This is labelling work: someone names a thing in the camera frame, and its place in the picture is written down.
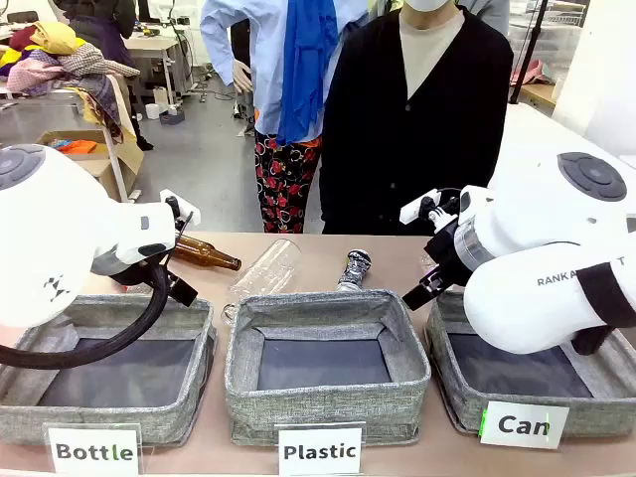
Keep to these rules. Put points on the person in dark jacket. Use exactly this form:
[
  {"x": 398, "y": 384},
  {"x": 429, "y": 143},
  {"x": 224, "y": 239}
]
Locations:
[{"x": 99, "y": 25}]

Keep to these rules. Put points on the white face mask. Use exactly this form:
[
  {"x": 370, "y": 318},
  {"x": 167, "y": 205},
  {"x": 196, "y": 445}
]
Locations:
[{"x": 427, "y": 4}]

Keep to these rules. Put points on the mannequin in blue shirt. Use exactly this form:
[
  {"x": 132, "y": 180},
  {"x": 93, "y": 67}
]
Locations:
[{"x": 268, "y": 59}]

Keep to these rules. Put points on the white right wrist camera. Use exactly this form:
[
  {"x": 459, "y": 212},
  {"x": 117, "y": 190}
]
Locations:
[{"x": 415, "y": 208}]

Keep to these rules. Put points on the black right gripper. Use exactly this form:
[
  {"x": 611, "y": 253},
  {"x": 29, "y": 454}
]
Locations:
[{"x": 447, "y": 253}]

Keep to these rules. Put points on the pink cloth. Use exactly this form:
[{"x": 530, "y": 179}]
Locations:
[{"x": 536, "y": 72}]

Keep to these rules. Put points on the grey fabric basket bottle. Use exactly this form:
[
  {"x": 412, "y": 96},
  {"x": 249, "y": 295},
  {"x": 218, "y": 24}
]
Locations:
[{"x": 99, "y": 427}]

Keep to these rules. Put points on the brown glass bottle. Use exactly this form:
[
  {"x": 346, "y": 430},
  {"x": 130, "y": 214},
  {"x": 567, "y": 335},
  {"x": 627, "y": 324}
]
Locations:
[{"x": 208, "y": 254}]

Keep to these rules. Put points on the grey fabric basket plastic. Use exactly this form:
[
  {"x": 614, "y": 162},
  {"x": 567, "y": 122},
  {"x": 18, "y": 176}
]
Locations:
[{"x": 323, "y": 407}]

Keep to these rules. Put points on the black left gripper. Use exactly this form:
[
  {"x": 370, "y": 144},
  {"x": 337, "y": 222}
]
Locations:
[{"x": 131, "y": 275}]

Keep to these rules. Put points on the brown cardboard box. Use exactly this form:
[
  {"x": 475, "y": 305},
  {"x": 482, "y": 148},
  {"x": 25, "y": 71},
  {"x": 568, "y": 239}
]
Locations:
[{"x": 116, "y": 164}]

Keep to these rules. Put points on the clear plastic bottle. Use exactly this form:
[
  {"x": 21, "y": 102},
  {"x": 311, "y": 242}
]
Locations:
[{"x": 268, "y": 270}]

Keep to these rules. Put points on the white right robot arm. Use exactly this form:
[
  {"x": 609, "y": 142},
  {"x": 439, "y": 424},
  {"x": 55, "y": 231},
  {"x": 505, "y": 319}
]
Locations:
[{"x": 522, "y": 308}]

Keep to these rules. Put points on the white sign reading Plastic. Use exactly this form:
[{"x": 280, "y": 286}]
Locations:
[{"x": 320, "y": 451}]

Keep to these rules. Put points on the pile of colourful clothes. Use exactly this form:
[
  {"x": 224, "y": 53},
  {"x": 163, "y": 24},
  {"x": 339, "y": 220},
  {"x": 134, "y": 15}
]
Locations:
[{"x": 59, "y": 59}]

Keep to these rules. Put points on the black tripod pole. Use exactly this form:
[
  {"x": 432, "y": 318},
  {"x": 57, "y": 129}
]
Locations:
[{"x": 529, "y": 49}]

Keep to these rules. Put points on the white sign reading Bottle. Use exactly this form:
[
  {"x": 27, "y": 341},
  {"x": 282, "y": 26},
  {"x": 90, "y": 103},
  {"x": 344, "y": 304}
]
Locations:
[{"x": 94, "y": 451}]

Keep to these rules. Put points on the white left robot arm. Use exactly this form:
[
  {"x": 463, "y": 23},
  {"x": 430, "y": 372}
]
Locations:
[{"x": 59, "y": 223}]

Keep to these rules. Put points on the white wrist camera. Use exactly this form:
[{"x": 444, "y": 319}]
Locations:
[
  {"x": 415, "y": 208},
  {"x": 186, "y": 208}
]

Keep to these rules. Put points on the blue scarf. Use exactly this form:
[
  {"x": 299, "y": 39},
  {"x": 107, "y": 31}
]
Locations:
[{"x": 303, "y": 64}]

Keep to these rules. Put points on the white table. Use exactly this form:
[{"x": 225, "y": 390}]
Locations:
[{"x": 536, "y": 134}]

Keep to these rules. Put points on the person in black cardigan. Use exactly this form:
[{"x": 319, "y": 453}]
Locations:
[{"x": 377, "y": 149}]

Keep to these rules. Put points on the wooden desk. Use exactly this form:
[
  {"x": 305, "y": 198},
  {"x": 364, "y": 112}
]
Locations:
[{"x": 149, "y": 47}]

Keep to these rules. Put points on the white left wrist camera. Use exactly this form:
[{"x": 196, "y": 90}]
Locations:
[{"x": 186, "y": 208}]

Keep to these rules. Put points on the white table frame leg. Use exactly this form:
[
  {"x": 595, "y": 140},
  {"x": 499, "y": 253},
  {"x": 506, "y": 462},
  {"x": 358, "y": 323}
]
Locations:
[{"x": 115, "y": 164}]

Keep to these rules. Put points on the orange cloth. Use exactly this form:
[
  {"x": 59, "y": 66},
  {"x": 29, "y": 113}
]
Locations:
[{"x": 74, "y": 146}]

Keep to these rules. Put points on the white sign reading Can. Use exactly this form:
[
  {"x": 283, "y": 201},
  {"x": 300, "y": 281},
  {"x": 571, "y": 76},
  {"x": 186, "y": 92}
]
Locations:
[{"x": 524, "y": 425}]

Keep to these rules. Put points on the black red floral trousers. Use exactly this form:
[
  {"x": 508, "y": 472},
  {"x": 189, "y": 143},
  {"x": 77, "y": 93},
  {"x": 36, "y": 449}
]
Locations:
[{"x": 285, "y": 189}]

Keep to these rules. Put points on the grey fabric basket can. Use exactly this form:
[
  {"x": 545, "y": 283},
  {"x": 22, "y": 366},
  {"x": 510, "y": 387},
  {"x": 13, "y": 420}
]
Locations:
[{"x": 596, "y": 417}]

